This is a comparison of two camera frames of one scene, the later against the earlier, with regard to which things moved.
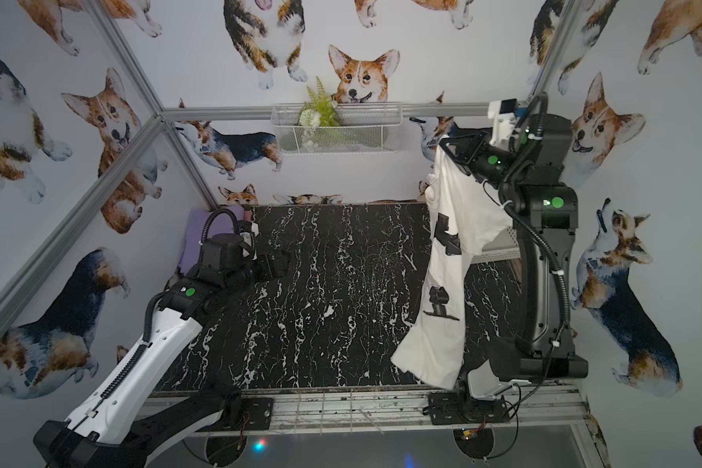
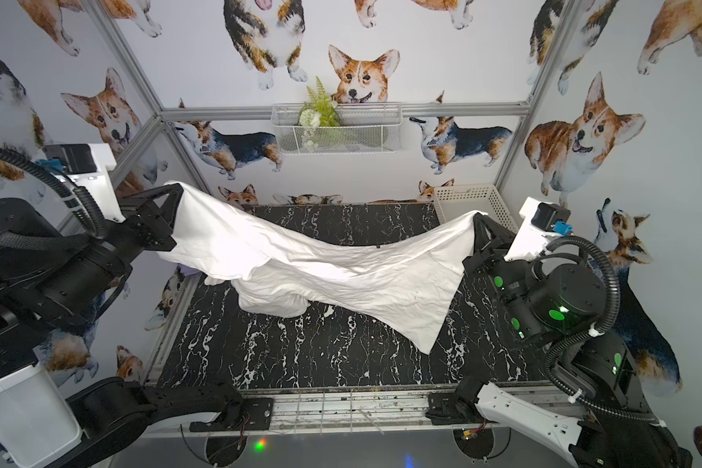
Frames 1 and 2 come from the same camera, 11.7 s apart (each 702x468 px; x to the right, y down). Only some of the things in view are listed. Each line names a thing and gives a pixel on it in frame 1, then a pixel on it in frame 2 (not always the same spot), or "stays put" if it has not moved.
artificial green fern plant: (320, 110) stays put
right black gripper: (478, 145) → (487, 252)
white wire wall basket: (364, 128) stays put
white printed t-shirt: (466, 214) → (401, 288)
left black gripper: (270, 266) → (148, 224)
